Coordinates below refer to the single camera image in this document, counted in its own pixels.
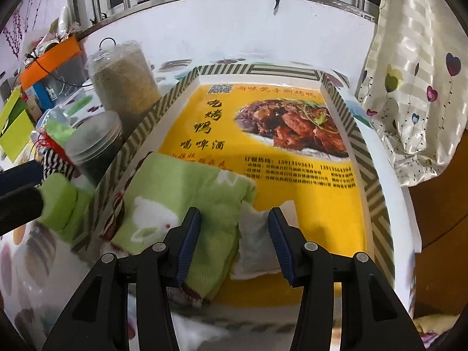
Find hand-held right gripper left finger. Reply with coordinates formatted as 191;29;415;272
42;208;202;351

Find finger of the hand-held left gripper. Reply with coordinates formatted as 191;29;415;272
0;186;45;237
0;160;45;199

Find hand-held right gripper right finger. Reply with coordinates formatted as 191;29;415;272
268;207;426;351

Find white cloth pouch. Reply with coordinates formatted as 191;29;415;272
230;200;298;280

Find green round container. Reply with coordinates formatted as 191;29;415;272
37;173;94;244

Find red tassel ornament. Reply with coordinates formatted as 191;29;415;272
34;132;65;155

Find yellow printed tray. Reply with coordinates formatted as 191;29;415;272
71;62;397;308

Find green rabbit print towel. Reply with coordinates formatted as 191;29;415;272
110;152;257;300

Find black white striped cloth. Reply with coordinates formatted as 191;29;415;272
38;148;76;184

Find lime green box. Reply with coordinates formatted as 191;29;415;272
0;90;36;162

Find fruit print tablecloth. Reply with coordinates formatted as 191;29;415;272
0;53;417;351

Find green crumpled paper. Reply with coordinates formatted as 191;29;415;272
42;118;80;144

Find short jar dark contents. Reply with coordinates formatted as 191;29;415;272
66;111;123;187

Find blue white carton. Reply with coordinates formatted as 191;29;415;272
32;83;60;111

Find orange lid storage container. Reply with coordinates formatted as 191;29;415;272
19;37;89;111

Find tall clear grain jar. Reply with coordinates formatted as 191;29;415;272
86;39;164;140

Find pink flower branches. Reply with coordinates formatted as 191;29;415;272
3;0;52;60

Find wooden cabinet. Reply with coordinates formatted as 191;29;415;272
405;146;468;316

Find yellow cloth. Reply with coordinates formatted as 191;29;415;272
413;314;462;345

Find heart print curtain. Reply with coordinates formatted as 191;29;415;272
356;0;468;188

